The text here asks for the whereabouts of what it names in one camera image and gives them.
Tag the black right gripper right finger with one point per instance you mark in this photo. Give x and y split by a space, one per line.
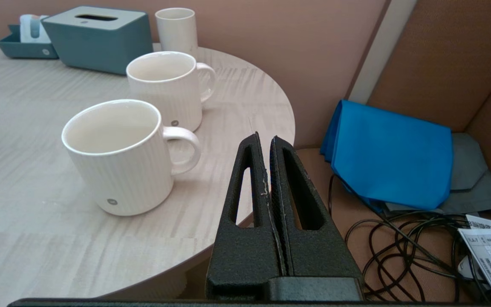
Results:
318 256

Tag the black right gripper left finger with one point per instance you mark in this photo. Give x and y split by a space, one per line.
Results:
245 256

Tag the blue cloth bag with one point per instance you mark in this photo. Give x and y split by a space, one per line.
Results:
390 157

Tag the white ribbed mug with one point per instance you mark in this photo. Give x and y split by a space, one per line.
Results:
173 98
122 179

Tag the grey cloth bag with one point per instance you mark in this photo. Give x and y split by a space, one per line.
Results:
471 170

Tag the grey-blue tissue box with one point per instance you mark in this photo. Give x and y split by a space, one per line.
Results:
96 47

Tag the small grey-blue tray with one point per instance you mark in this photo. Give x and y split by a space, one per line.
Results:
24 50

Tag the white sachet packets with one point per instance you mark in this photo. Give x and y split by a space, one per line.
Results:
32 30

